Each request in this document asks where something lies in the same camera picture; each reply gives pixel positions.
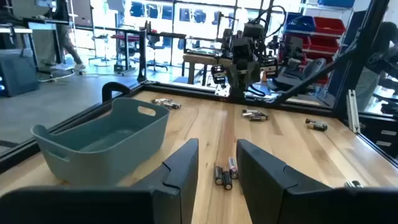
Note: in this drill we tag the silver aluminium bracket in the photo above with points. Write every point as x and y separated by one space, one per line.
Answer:
354 112

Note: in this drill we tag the black drawer unit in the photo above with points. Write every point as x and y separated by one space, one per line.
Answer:
382 140

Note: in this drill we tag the grey office chair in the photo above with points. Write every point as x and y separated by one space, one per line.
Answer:
295 76

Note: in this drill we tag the red storage bin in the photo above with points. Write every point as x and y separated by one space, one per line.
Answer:
329 26
323 44

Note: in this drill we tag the silver mounting plate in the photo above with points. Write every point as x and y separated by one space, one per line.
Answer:
222 91

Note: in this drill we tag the wooden workbench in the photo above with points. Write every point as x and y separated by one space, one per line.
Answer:
199 59

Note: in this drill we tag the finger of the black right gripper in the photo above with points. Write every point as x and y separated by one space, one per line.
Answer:
234 77
254 72

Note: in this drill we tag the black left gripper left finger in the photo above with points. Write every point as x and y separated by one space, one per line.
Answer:
93 208

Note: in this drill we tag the black table clamp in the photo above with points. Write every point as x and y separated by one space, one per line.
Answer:
109 88

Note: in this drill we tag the black standing desk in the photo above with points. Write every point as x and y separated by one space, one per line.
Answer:
142 56

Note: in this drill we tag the blue storage bin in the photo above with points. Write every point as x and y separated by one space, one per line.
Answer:
335 3
300 23

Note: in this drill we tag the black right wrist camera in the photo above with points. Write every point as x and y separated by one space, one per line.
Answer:
241 49

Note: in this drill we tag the black aluminium table frame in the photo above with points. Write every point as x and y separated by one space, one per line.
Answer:
360 62

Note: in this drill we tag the dark grey cabinet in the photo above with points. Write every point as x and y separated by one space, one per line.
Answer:
18 73

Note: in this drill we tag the person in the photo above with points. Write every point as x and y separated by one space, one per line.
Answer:
66 37

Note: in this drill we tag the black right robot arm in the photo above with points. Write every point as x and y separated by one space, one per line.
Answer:
253 31

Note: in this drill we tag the blue plastic bin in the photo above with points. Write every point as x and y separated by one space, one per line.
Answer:
93 161

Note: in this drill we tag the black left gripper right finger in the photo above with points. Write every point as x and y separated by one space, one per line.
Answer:
311 208

